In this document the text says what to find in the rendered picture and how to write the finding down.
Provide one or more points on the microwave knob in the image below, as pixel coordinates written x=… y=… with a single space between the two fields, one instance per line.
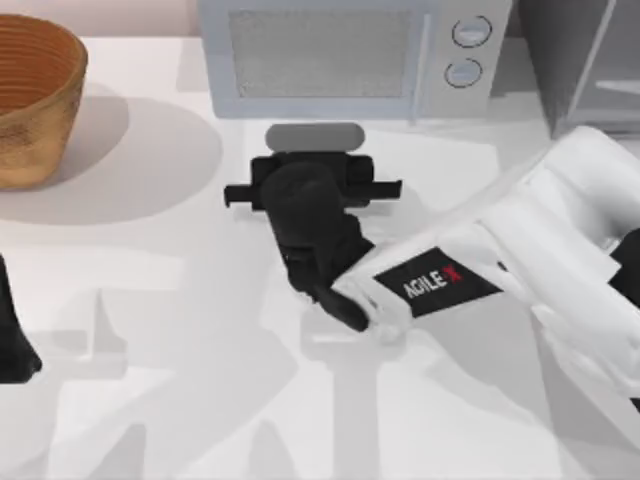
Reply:
x=472 y=31
x=463 y=73

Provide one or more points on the pale grey rounded box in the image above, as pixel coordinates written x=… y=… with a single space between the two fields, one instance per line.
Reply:
x=315 y=136

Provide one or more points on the pale microwave oven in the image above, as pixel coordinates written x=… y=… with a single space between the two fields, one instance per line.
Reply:
x=320 y=55

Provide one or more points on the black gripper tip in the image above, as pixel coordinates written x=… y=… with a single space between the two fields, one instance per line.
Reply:
x=12 y=340

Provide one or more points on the brown woven basket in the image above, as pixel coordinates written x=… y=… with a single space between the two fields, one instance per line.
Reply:
x=30 y=125

